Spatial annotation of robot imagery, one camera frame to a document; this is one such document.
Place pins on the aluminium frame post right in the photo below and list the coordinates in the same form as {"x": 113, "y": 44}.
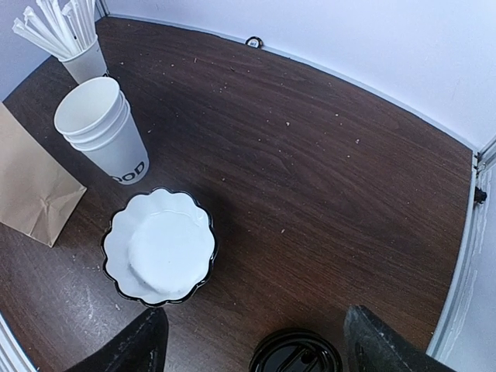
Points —
{"x": 485, "y": 157}

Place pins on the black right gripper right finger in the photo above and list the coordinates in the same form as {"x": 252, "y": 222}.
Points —
{"x": 372, "y": 345}

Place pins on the brown paper takeout bag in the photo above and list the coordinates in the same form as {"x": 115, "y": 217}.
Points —
{"x": 38, "y": 195}

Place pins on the stack of black cup lids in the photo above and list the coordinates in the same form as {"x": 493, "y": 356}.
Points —
{"x": 297, "y": 350}

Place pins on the black round wall grommet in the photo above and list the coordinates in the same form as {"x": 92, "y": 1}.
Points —
{"x": 255, "y": 42}

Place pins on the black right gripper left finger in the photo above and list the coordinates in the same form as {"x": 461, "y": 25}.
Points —
{"x": 141, "y": 346}

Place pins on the white scalloped dish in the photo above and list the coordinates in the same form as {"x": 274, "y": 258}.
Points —
{"x": 161, "y": 248}

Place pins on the stack of white paper cups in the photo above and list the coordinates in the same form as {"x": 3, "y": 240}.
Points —
{"x": 96, "y": 119}

